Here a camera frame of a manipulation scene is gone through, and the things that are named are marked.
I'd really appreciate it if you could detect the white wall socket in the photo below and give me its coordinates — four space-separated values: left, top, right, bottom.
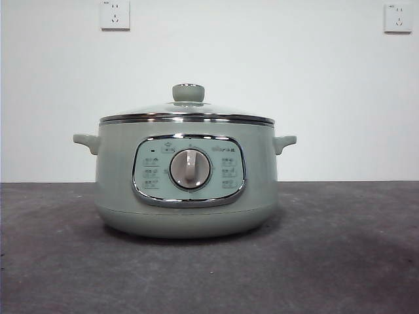
100 0 131 32
383 3 412 34

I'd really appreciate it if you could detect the glass lid with green knob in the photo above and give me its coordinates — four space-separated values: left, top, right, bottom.
99 83 274 127

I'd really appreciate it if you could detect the pale green electric cooking pot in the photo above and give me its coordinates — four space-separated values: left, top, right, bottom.
72 120 298 239

